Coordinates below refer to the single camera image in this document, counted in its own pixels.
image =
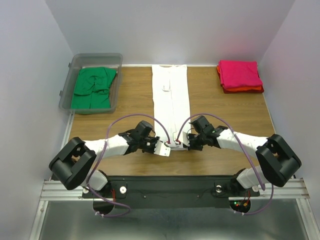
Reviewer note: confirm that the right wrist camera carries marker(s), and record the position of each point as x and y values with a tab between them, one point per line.
182	141

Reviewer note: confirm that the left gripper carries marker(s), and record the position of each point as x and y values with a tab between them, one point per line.
152	145

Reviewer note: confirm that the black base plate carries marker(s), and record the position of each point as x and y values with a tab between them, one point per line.
160	192

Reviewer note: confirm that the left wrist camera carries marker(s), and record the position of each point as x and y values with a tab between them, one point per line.
161	149

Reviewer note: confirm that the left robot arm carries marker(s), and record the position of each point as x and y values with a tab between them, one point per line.
75	164

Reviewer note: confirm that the grey plastic bin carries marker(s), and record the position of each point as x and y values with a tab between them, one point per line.
91	60

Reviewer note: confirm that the white t shirt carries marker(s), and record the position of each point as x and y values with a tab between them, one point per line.
171	104

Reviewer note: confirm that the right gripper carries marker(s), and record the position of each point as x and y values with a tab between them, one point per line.
193	143

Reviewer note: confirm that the pink folded t shirt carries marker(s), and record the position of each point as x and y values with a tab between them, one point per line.
253	65

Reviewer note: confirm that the green t shirt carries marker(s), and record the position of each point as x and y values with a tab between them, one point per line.
92	88

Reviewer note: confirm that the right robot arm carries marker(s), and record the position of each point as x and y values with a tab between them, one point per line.
277	162

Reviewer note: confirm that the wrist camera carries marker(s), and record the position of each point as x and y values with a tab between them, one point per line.
182	141
161	149

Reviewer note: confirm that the aluminium frame rail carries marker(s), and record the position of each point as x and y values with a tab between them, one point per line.
53	190

